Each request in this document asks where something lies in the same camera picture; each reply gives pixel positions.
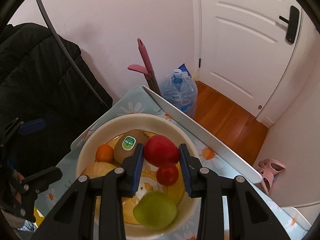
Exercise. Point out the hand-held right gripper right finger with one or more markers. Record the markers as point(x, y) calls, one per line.
point(185, 175)

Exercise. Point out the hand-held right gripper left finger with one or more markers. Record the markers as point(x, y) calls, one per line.
point(137, 172)

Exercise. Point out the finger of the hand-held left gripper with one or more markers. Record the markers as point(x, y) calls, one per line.
point(40, 178)
point(32, 126)

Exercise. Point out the small red tomato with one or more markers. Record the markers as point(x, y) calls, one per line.
point(167, 176)
point(162, 152)

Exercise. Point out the brown kiwi with green sticker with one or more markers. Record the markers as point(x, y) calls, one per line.
point(120, 153)

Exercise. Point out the large red-yellow apple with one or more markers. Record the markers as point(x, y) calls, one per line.
point(100, 170)

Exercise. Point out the green apple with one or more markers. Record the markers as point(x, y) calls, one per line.
point(155, 211)

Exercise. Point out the cream bowl with duck print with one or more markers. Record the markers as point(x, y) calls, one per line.
point(155, 125)

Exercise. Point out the person's left hand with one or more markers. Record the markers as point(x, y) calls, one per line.
point(18, 176)

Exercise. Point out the large orange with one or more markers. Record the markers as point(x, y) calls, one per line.
point(104, 153)

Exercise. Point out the black padded jacket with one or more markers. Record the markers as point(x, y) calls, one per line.
point(37, 80)

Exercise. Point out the light blue daisy tablecloth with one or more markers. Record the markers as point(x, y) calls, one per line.
point(132, 105)

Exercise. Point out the metal rack pole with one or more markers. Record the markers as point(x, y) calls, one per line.
point(76, 65)

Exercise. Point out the pink slipper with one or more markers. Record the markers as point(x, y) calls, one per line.
point(266, 182)
point(273, 166)

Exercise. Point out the clear blue water jug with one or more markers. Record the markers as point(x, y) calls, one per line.
point(180, 92)

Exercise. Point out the white panelled door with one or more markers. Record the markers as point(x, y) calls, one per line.
point(237, 55)

